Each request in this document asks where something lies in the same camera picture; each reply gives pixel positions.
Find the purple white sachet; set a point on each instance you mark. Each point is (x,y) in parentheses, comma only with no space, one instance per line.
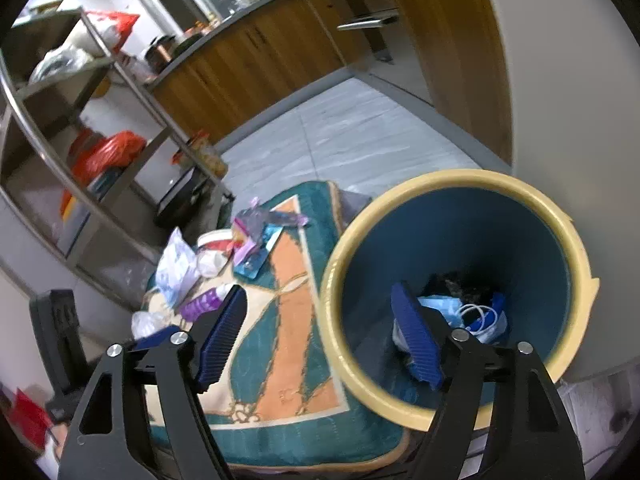
(205,302)

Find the blue face mask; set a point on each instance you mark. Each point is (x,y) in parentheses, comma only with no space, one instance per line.
(445,307)

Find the red white plastic bag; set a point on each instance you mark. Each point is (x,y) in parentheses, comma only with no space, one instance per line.
(117,27)

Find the clear plastic bag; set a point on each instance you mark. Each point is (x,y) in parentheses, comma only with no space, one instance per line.
(147,325)

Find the white cup with red label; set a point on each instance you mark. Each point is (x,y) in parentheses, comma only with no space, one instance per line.
(215,255)

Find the metal shelf rack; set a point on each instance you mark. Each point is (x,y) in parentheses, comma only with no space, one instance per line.
(120,187)

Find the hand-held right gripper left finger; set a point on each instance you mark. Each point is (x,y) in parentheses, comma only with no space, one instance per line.
(222,340)

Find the blue bin with yellow rim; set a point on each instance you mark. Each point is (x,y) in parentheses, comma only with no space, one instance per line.
(450,240)

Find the teal patterned cushion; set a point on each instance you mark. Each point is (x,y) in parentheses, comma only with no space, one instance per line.
(280,360)

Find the grey kitchen countertop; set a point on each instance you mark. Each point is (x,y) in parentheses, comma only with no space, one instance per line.
(225,25)

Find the purple zip packet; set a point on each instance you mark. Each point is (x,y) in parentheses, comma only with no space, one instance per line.
(270,219)

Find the grey plastic bag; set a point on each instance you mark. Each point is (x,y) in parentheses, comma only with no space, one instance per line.
(60,62)

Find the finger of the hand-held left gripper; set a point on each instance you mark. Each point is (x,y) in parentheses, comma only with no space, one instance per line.
(155,337)

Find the lavender grey cloth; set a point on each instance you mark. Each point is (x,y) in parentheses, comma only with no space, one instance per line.
(357,202)

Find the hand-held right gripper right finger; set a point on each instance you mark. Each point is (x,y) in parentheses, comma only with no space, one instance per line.
(417,340)

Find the red patterned cloth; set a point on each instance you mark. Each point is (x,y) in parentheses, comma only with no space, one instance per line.
(27,412)

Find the steel built-in oven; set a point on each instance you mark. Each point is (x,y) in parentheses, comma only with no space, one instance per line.
(367,22)

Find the dark blue glossy packet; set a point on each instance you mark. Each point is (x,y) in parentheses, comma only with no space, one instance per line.
(497,305)

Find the light blue printed bag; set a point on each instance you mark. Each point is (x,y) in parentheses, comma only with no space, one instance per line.
(175,265)

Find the copper pot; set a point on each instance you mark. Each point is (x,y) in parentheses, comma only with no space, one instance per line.
(160,55)

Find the clear jar with red lid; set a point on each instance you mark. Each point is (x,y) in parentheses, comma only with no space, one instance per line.
(205,157)

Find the teal packet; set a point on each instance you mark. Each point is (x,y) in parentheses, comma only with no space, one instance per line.
(260,255)

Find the wooden kitchen cabinets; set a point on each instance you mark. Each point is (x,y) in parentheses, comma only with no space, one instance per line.
(240,60)

